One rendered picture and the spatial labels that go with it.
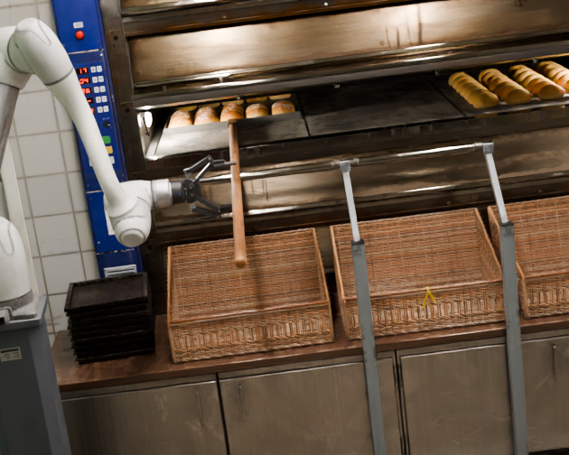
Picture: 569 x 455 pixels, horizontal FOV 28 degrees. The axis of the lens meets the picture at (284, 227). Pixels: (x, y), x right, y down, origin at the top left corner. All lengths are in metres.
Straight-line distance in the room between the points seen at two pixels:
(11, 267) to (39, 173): 1.04
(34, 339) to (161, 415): 0.76
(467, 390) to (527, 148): 0.95
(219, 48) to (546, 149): 1.26
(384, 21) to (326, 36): 0.21
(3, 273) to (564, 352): 1.87
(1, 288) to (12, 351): 0.18
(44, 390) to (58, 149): 1.15
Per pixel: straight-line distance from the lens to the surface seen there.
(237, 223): 3.10
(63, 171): 4.21
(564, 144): 4.31
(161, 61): 4.09
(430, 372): 3.87
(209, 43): 4.09
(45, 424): 3.37
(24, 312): 3.25
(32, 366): 3.30
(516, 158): 4.27
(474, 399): 3.94
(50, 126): 4.18
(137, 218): 3.39
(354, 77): 3.96
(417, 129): 4.17
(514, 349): 3.83
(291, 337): 3.83
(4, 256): 3.22
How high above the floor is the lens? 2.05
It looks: 16 degrees down
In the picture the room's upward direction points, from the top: 7 degrees counter-clockwise
